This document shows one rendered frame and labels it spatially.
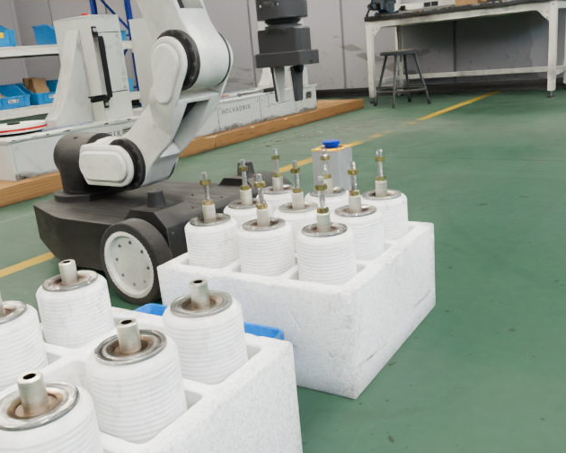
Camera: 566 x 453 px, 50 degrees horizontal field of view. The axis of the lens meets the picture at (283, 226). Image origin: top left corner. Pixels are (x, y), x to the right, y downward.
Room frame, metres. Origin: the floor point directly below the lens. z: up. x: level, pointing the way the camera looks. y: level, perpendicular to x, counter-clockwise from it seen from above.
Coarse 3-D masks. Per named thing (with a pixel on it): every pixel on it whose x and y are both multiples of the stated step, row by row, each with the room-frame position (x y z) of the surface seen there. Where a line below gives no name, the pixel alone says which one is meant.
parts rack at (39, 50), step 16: (128, 0) 6.92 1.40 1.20; (128, 16) 6.90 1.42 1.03; (128, 32) 6.92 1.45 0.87; (0, 48) 5.64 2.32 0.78; (16, 48) 5.77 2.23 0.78; (32, 48) 5.91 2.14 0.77; (48, 48) 6.03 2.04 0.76; (128, 48) 6.84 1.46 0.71; (0, 112) 5.54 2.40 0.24; (16, 112) 5.66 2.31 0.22; (32, 112) 5.79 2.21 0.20; (48, 112) 5.92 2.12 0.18
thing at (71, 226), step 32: (64, 160) 1.77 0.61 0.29; (64, 192) 1.80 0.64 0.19; (96, 192) 1.76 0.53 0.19; (128, 192) 1.81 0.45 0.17; (160, 192) 1.41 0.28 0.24; (192, 192) 1.72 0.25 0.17; (224, 192) 1.58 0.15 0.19; (256, 192) 1.61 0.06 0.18; (64, 224) 1.55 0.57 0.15; (96, 224) 1.48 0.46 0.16; (160, 224) 1.34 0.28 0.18; (64, 256) 1.58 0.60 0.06; (96, 256) 1.49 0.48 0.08
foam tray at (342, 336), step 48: (432, 240) 1.16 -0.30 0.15; (240, 288) 0.95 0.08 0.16; (288, 288) 0.90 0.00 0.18; (336, 288) 0.87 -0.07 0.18; (384, 288) 0.95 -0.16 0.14; (432, 288) 1.15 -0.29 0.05; (288, 336) 0.91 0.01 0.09; (336, 336) 0.86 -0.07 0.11; (384, 336) 0.94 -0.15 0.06; (336, 384) 0.86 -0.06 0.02
